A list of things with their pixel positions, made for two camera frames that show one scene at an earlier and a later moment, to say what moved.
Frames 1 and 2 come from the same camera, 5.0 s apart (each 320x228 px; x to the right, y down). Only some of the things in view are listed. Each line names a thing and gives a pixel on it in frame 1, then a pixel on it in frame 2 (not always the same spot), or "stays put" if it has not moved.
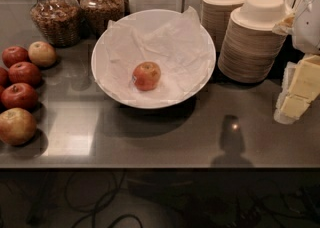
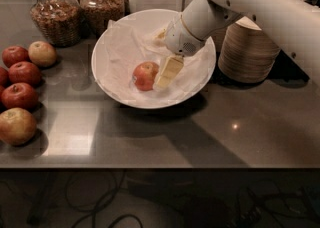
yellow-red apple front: (17, 126) stays put
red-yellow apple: (146, 76) stays put
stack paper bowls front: (250, 50) stays put
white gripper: (308, 27) → (178, 38)
